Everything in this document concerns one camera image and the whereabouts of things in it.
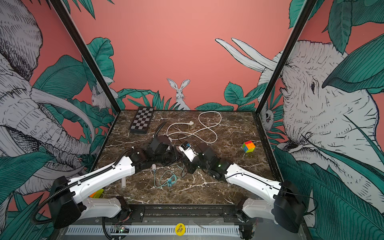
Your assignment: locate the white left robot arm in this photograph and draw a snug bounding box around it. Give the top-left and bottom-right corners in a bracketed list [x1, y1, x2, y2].
[30, 136, 185, 229]

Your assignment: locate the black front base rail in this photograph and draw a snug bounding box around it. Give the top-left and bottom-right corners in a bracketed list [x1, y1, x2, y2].
[123, 204, 258, 225]

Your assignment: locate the black frame post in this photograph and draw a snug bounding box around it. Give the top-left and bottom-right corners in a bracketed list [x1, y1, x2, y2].
[256, 0, 317, 117]
[50, 0, 121, 114]

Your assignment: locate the black left frame post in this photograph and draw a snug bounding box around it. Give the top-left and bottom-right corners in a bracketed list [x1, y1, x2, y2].
[50, 0, 121, 114]

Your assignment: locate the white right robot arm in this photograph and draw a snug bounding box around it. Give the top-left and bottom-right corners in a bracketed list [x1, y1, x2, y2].
[179, 142, 306, 233]

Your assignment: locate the white power strip cord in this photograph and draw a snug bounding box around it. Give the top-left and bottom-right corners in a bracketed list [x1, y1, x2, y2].
[165, 110, 223, 145]

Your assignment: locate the white ribbed cable duct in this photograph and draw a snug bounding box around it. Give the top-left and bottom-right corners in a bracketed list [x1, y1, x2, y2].
[66, 225, 240, 237]

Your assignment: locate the yellow round sticker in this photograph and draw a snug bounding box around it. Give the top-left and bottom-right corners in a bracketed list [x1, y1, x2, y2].
[175, 223, 186, 236]

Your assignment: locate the black white chessboard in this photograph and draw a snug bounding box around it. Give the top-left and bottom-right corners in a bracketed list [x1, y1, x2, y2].
[130, 107, 154, 134]

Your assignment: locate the black right frame post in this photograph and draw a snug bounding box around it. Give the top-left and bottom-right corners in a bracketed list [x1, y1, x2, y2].
[256, 0, 317, 117]

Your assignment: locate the colourful puzzle cube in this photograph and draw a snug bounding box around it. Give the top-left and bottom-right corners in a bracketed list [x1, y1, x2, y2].
[89, 189, 104, 199]
[242, 141, 256, 153]

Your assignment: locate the white cylindrical toothbrush tube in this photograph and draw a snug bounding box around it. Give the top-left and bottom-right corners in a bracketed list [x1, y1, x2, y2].
[121, 178, 127, 189]

